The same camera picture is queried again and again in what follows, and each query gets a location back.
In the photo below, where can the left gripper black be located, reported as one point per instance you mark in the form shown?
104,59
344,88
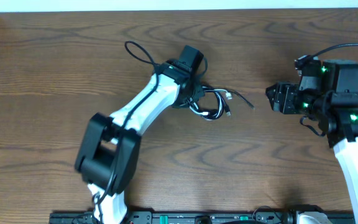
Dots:
196,90

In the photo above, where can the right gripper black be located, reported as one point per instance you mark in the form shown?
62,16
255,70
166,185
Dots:
285,93

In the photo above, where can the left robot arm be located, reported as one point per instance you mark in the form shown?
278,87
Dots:
110,147

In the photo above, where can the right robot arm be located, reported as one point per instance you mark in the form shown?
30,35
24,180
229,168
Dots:
327,93

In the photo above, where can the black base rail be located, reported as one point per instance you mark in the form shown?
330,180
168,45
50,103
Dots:
169,218

